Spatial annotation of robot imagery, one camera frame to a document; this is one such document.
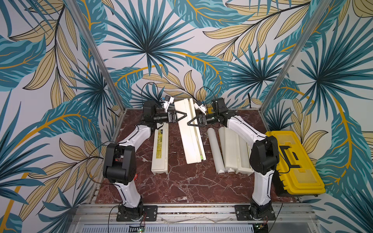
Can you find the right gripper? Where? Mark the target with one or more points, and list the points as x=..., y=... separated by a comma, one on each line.
x=202, y=119

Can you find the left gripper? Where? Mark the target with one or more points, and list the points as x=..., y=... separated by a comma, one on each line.
x=173, y=118

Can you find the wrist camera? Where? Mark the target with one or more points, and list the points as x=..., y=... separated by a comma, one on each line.
x=201, y=107
x=168, y=100

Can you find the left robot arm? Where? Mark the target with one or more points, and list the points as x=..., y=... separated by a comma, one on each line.
x=120, y=159

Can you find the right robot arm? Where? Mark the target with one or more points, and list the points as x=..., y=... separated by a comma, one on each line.
x=264, y=149

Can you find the aluminium front rail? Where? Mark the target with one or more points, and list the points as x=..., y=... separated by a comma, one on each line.
x=195, y=213

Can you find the white wrap dispenser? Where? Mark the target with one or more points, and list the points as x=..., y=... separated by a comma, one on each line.
x=190, y=135
x=160, y=150
x=238, y=153

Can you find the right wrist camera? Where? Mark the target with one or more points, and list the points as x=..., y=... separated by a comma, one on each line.
x=201, y=107

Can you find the yellow black toolbox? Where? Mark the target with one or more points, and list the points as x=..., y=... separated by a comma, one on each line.
x=295, y=174

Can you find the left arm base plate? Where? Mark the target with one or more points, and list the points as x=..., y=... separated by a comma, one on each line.
x=146, y=213

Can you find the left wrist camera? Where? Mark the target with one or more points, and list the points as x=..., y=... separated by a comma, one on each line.
x=168, y=100

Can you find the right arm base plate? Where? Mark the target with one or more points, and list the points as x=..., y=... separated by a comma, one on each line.
x=253, y=212

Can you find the plastic wrap roll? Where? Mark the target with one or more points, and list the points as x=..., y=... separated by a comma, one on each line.
x=215, y=150
x=221, y=132

